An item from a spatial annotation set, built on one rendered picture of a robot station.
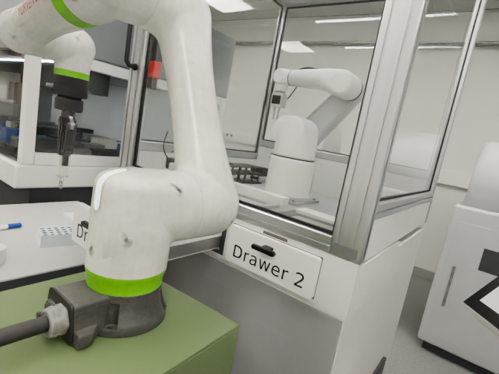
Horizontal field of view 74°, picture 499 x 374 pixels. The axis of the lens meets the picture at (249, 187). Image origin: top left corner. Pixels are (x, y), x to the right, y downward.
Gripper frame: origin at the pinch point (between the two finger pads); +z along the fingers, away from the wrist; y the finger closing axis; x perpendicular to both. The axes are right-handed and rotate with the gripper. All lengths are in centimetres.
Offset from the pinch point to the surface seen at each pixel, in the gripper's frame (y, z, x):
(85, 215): 21.2, 9.4, 1.5
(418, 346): 50, 100, 214
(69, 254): 12.3, 24.1, 1.0
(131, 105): -18.9, -22.0, 25.9
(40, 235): 5.0, 20.6, -5.3
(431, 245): -5, 62, 362
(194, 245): 38.0, 13.5, 26.2
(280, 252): 58, 9, 40
